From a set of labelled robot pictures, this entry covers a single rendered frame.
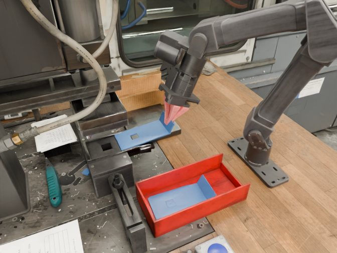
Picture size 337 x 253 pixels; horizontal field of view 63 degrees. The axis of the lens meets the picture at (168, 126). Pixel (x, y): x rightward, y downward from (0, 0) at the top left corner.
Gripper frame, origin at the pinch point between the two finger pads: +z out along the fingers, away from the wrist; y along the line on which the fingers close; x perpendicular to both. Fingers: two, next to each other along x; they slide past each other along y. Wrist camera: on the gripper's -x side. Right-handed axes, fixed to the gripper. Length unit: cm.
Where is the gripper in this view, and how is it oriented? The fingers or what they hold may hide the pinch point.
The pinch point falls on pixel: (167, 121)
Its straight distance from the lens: 76.1
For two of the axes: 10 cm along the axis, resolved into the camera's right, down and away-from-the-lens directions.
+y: -8.3, -1.1, -5.5
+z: -3.7, 8.4, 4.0
